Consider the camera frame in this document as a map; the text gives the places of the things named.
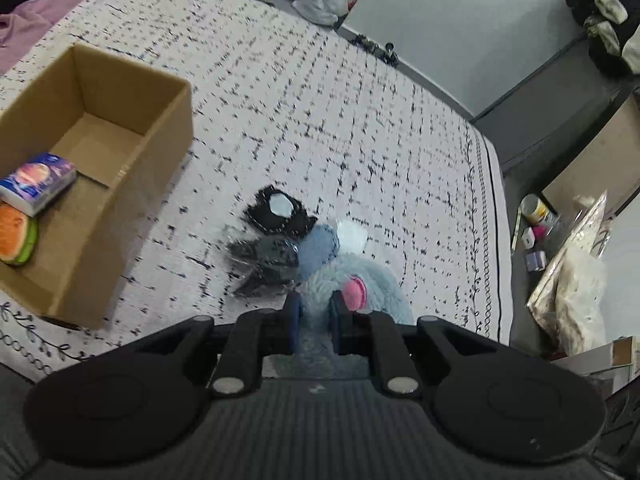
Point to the brown cardboard box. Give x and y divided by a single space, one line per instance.
125 127

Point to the patterned gift bag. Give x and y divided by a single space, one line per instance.
566 301

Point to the hanging black jacket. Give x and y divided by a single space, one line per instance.
612 28

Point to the white plastic bag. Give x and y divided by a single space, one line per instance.
323 12

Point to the purple bed sheet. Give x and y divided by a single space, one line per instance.
26 24

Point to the black shiny packaged item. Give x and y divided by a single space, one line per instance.
271 261

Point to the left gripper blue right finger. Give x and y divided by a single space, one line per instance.
340 325

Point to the black stitched fabric pouch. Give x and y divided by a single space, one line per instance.
274 212

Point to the blue tissue pack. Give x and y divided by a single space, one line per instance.
31 186

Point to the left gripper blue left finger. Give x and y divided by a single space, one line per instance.
291 311

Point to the black dumbbell set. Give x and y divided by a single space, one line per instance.
385 54

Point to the white soft packet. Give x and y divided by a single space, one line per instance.
351 236

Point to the yellow white cup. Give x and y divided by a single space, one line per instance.
536 212

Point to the orange burger plush toy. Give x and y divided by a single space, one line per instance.
18 235

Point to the white patterned bed cover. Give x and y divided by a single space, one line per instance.
278 101

